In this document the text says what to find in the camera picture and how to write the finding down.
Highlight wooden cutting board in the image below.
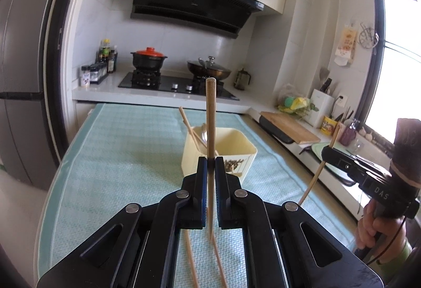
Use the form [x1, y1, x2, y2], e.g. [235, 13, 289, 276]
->
[259, 111, 322, 145]

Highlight wire trivet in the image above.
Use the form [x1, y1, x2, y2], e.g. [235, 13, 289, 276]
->
[358, 22, 379, 49]

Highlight glass french press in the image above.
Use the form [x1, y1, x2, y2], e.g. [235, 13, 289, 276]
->
[234, 68, 252, 91]

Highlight hanging wall calendar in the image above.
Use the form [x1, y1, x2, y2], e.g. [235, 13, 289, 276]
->
[333, 23, 359, 66]

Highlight white knife block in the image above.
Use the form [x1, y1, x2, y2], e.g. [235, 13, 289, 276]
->
[310, 88, 335, 128]

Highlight row of spice jars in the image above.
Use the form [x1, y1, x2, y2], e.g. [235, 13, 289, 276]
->
[81, 63, 108, 88]

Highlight dark wok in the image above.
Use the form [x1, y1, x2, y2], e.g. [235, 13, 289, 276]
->
[187, 59, 233, 80]

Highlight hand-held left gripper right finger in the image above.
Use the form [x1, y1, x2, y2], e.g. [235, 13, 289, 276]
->
[215, 156, 386, 288]

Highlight black tray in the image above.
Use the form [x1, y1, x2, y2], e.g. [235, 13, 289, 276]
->
[259, 116, 295, 144]

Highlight cream plastic utensil holder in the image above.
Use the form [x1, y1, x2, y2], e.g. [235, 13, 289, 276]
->
[181, 125, 258, 184]

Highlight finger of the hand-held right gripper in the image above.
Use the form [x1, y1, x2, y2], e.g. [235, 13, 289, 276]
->
[321, 145, 363, 177]

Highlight person's right hand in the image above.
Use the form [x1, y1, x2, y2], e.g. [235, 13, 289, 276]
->
[356, 199, 410, 264]

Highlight metal spoon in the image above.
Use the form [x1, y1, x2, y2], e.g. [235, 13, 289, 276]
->
[199, 123, 211, 148]

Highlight dark sauce bottle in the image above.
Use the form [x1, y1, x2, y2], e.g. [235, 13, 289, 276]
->
[108, 45, 118, 74]

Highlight orange pot lid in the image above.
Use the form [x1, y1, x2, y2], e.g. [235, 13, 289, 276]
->
[135, 47, 164, 58]

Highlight glass wok lid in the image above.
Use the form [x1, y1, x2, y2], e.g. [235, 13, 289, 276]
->
[197, 56, 218, 69]

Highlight person's right forearm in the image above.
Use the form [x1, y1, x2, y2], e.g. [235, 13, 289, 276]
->
[378, 237, 415, 288]

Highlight black range hood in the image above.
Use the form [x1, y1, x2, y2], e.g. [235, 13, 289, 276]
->
[130, 0, 266, 39]

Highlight teal woven table mat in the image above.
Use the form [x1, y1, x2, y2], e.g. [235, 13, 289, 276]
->
[36, 103, 360, 288]

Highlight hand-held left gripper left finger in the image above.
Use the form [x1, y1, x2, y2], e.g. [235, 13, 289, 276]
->
[36, 156, 210, 288]

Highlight black gas stove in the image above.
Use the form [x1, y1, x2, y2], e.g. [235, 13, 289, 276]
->
[118, 71, 240, 101]

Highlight window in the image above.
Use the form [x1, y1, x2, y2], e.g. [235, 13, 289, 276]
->
[362, 0, 421, 157]

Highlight wooden chopstick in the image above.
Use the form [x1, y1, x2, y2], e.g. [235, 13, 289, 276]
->
[297, 126, 341, 207]
[185, 228, 199, 288]
[185, 123, 219, 156]
[205, 77, 218, 240]
[211, 235, 228, 288]
[178, 106, 208, 152]

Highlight yellow can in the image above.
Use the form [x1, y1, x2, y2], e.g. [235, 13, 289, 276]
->
[321, 115, 338, 135]

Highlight black clay pot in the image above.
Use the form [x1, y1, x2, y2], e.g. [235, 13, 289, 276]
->
[130, 52, 168, 72]

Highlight purple soap dispenser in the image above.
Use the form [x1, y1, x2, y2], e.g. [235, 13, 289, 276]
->
[342, 120, 361, 147]

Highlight grey refrigerator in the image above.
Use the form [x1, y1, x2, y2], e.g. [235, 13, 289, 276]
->
[0, 0, 77, 190]

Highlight green label oil bottle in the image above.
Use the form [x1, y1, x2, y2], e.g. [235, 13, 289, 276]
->
[98, 38, 111, 62]

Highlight yellow green sponges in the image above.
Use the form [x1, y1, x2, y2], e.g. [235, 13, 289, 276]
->
[278, 95, 312, 113]

